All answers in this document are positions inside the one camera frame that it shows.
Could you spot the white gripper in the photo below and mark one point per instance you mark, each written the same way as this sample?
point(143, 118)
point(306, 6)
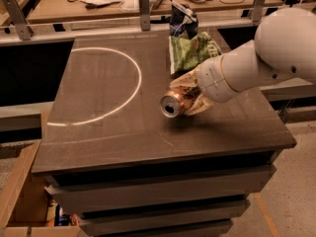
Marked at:
point(213, 80)

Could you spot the orange soda can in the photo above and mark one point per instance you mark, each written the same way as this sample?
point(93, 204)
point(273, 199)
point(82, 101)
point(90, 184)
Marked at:
point(175, 102)

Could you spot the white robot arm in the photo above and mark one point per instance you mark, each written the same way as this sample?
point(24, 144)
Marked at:
point(284, 47)

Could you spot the green chip bag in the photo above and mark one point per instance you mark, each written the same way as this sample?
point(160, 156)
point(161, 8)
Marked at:
point(187, 54)

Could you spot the dark blue snack bag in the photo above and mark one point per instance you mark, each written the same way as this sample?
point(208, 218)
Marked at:
point(184, 20)

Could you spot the grey drawer cabinet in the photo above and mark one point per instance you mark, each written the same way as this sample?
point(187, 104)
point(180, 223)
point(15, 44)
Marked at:
point(111, 156)

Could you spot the white paper sheets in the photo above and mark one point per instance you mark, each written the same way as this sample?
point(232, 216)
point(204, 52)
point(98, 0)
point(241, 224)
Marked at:
point(99, 3)

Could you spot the wooden desk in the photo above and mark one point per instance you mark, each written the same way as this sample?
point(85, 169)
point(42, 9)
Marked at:
point(58, 11)

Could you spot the cardboard box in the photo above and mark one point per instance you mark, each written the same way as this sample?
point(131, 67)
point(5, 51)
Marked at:
point(23, 202)

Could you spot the metal bracket post middle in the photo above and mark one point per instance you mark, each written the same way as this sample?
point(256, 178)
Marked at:
point(144, 14)

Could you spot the metal bracket post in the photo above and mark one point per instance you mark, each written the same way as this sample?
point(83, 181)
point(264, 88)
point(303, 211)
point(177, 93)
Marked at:
point(18, 19)
point(257, 10)
point(144, 14)

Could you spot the metal bracket post right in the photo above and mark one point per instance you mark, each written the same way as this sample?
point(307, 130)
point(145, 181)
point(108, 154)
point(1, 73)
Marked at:
point(257, 10)

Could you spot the metal bracket post left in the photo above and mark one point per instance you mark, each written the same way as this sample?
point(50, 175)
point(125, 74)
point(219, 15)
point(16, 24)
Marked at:
point(18, 19)

